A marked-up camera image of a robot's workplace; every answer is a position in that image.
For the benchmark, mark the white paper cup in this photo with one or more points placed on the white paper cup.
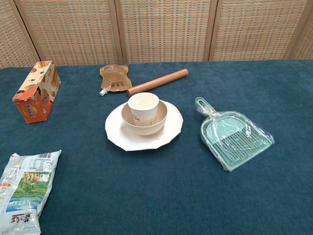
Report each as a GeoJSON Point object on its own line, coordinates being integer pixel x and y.
{"type": "Point", "coordinates": [143, 104]}

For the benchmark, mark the green dustpan in plastic wrap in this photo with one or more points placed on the green dustpan in plastic wrap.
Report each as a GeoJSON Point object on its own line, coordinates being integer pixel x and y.
{"type": "Point", "coordinates": [230, 138]}

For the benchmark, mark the brown spouted drink pouch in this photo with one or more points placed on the brown spouted drink pouch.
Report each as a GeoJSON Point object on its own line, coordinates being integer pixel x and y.
{"type": "Point", "coordinates": [114, 79]}

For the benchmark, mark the teal table cloth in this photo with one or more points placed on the teal table cloth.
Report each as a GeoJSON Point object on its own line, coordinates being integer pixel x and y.
{"type": "Point", "coordinates": [156, 195]}

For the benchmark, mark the woven folding screen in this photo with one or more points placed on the woven folding screen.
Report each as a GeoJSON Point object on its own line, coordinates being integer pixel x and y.
{"type": "Point", "coordinates": [156, 29]}

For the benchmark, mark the wooden rolling pin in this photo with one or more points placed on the wooden rolling pin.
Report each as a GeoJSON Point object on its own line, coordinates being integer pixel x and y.
{"type": "Point", "coordinates": [156, 82]}

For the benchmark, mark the orange snack box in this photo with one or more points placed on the orange snack box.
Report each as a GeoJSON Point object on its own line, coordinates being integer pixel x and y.
{"type": "Point", "coordinates": [36, 94]}

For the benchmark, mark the white printed food bag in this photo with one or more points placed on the white printed food bag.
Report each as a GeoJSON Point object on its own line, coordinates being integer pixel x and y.
{"type": "Point", "coordinates": [23, 191]}

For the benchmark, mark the beige bowl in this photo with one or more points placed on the beige bowl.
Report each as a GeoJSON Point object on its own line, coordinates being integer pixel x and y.
{"type": "Point", "coordinates": [156, 123]}

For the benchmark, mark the white faceted plate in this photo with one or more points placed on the white faceted plate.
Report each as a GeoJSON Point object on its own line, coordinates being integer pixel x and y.
{"type": "Point", "coordinates": [137, 142]}

